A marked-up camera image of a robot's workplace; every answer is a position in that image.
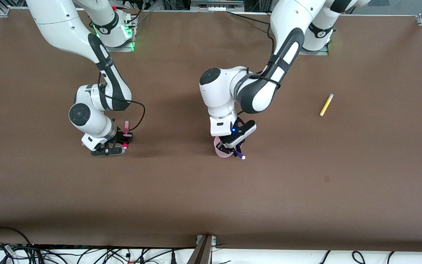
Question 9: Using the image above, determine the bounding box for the pink cup pen holder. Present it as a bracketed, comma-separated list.
[214, 136, 234, 159]

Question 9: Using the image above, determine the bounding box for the yellow highlighter pen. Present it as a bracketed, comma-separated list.
[319, 94, 334, 117]

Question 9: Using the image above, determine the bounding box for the grey power strip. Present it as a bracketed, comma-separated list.
[190, 0, 245, 12]

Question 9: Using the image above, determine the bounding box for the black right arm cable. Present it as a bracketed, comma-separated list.
[97, 70, 146, 133]

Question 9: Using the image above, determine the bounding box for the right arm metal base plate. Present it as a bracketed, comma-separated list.
[117, 14, 136, 53]

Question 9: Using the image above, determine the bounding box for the aluminium frame profile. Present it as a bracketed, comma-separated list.
[187, 235, 217, 264]

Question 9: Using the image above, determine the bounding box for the black cable on table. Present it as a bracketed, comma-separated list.
[227, 11, 273, 27]

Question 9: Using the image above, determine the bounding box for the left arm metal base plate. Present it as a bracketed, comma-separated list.
[298, 43, 330, 56]

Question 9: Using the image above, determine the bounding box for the black looped floor cable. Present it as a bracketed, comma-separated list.
[0, 226, 40, 264]

